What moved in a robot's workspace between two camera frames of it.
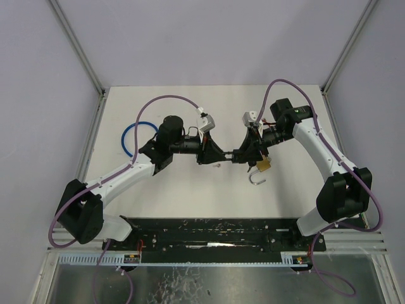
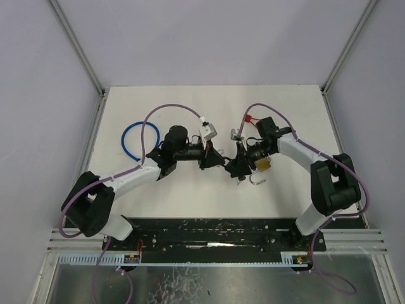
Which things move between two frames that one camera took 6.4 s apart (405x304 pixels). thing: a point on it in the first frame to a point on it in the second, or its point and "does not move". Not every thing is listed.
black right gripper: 255,145 to 242,158
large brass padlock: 261,166 does not move
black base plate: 213,239 does not move
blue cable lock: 123,134 does not move
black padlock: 232,153 to 230,164
